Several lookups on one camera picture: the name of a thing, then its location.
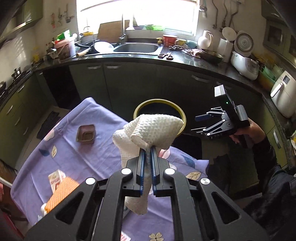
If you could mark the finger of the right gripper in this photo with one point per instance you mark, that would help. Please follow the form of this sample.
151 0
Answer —
209 115
210 130

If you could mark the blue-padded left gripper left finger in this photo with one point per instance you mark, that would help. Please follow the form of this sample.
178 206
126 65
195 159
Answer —
135 186

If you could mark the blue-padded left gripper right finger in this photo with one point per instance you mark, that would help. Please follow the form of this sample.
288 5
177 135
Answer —
160 186

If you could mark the white waffle paper towel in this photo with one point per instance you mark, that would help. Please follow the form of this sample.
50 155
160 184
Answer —
145 131

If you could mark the orange foam fruit net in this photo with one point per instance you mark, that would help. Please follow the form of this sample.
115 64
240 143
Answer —
67 186

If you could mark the small brown square cup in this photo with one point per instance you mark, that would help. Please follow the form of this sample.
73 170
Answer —
86 134

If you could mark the black sleeved right forearm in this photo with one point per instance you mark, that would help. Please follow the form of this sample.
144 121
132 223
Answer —
277 205

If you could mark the yellow-rimmed trash bin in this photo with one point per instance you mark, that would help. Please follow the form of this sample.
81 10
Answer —
161 106

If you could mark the stainless kitchen sink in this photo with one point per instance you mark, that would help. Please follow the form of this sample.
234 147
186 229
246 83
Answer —
139 48

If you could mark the person's right hand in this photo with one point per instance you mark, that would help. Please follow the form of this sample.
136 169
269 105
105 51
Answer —
253 131

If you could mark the white rice cooker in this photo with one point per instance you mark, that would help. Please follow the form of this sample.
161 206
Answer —
245 66

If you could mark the white air fryer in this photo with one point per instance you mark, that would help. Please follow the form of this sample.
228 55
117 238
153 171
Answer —
283 94

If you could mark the dark frying pan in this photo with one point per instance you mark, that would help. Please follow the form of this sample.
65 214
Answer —
211 56

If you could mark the purple floral tablecloth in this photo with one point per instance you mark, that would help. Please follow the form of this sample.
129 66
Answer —
60 151

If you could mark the white kettle jug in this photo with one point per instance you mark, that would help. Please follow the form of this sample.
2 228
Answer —
205 40

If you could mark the red white milk carton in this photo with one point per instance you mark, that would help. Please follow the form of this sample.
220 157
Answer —
55 179

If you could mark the red bowl on counter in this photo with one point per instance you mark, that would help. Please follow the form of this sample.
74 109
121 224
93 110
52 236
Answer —
169 40

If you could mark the dark green base cabinets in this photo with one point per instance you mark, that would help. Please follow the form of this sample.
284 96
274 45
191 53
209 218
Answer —
121 87

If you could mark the chrome sink faucet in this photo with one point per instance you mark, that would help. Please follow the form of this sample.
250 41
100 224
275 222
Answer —
123 37

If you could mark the wooden cutting board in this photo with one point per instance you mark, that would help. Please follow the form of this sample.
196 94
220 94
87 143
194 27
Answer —
111 31

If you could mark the pink lidded food container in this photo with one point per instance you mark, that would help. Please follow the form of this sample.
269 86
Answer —
65 49

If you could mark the red handled scissors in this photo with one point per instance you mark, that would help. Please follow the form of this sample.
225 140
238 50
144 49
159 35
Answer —
166 56

